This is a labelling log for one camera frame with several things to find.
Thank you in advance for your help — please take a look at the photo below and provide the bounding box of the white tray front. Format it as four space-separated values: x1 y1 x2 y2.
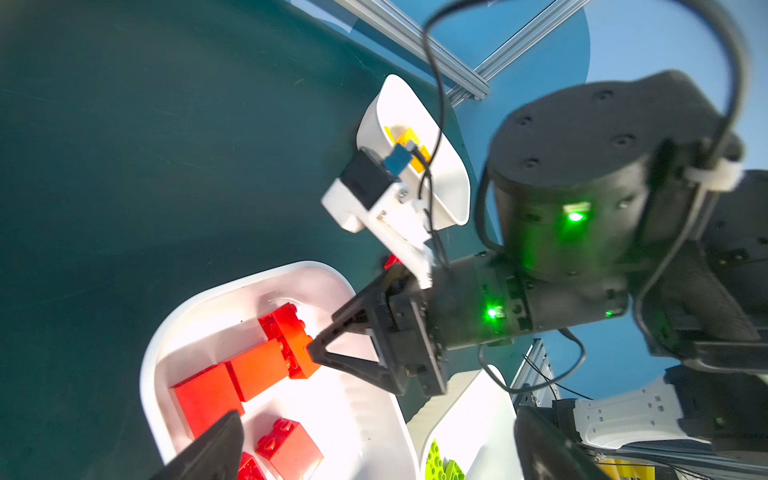
407 370 523 479

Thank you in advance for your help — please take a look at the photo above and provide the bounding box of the white tray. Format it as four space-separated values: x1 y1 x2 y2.
139 261 420 479
356 74 471 230
407 370 523 479

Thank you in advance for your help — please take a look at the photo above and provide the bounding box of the green brick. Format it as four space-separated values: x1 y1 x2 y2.
424 440 446 480
441 460 466 480

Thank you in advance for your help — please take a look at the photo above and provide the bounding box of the white tray back right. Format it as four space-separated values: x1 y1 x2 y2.
356 74 471 230

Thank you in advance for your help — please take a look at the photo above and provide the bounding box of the red long brick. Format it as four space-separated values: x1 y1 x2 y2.
258 303 319 380

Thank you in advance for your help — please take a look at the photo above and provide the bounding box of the aluminium front rail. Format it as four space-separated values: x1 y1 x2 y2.
510 338 561 409

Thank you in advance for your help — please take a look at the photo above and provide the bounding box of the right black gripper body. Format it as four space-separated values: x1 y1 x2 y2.
389 252 629 396

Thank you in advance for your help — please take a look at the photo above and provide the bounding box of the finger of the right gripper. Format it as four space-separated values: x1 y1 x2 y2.
308 266 414 357
307 344 408 396

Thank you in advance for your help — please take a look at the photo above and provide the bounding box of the yellow brick pair centre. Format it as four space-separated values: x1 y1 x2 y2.
384 126 431 174

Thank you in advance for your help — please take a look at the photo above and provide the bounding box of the aluminium frame back bar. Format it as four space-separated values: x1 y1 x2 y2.
335 0 491 100

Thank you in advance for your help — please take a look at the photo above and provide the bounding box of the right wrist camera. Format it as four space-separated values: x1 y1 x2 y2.
321 145 436 290

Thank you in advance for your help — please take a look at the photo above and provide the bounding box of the white tray left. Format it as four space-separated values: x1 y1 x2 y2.
139 261 420 479

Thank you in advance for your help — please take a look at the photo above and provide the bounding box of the red square brick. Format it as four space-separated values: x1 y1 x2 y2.
383 254 401 270

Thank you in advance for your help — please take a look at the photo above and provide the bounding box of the aluminium frame right post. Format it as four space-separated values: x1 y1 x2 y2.
440 1 587 107

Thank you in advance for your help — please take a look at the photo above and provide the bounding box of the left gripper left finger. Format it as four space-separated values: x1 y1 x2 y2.
151 411 244 480

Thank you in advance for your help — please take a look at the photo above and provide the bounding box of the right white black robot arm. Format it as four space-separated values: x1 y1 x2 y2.
309 71 767 457

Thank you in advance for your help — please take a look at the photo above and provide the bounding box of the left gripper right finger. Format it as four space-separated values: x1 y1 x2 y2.
514 406 608 480

